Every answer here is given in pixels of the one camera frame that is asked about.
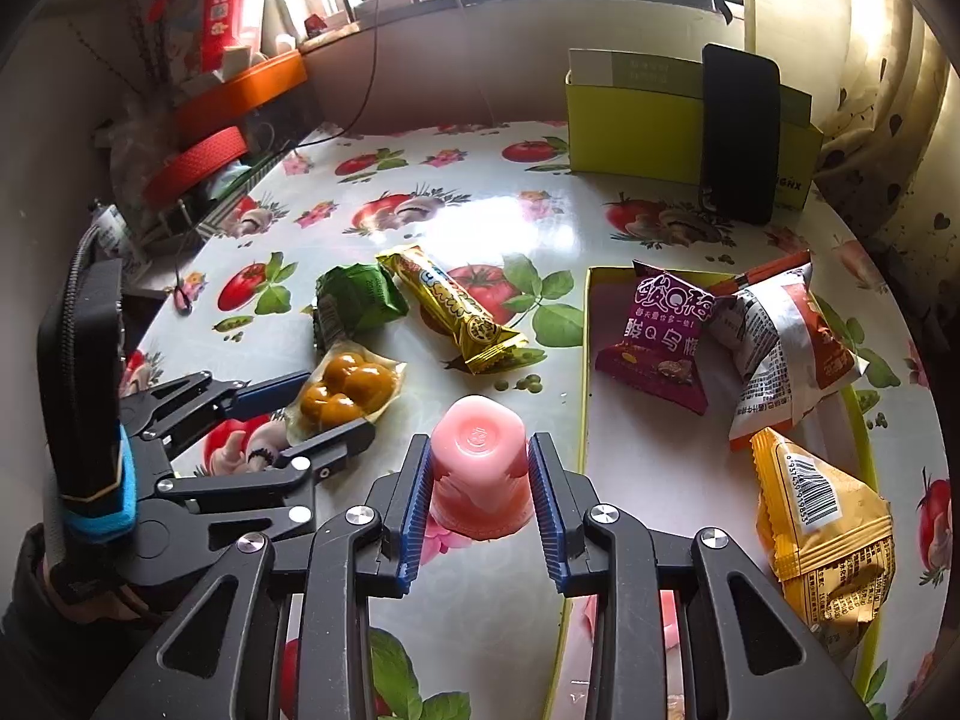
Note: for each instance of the long yellow snack packet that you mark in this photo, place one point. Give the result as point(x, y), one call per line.
point(450, 304)

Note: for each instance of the black smartphone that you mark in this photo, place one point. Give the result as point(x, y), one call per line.
point(739, 135)

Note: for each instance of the upright green cardboard box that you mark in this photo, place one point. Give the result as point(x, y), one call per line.
point(630, 135)

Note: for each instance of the pink jelly cup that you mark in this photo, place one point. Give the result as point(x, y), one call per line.
point(480, 457)

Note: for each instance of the person's left forearm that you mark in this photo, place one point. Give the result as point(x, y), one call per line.
point(45, 652)

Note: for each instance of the red plastic basket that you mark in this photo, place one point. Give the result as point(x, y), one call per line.
point(195, 161)

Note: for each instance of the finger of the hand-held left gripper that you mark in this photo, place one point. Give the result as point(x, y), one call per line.
point(337, 446)
point(270, 390)

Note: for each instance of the dried branches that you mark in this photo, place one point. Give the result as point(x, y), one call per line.
point(150, 30)

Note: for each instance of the purple snack packet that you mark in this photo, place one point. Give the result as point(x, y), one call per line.
point(660, 345)

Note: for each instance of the yellow-orange snack packet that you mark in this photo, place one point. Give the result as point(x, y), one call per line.
point(825, 540)

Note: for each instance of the orange plastic basket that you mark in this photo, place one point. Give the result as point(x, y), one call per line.
point(247, 90)

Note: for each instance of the white and orange snack packet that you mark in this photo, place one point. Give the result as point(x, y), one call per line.
point(780, 360)

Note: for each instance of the cream heart-print curtain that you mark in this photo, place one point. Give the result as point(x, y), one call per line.
point(885, 90)

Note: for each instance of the green snack packet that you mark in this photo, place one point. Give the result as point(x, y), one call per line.
point(356, 300)

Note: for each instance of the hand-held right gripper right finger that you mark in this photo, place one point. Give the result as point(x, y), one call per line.
point(546, 517)

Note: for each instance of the white plastic bottle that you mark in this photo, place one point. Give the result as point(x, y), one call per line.
point(114, 225)

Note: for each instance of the shallow green cardboard tray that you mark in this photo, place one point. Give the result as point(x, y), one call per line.
point(645, 480)

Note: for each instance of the red and white carton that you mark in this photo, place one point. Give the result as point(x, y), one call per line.
point(217, 7)

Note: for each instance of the clear packet of orange balls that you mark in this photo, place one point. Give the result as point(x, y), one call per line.
point(345, 386)

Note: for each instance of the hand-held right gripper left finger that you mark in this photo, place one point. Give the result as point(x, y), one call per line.
point(416, 510)

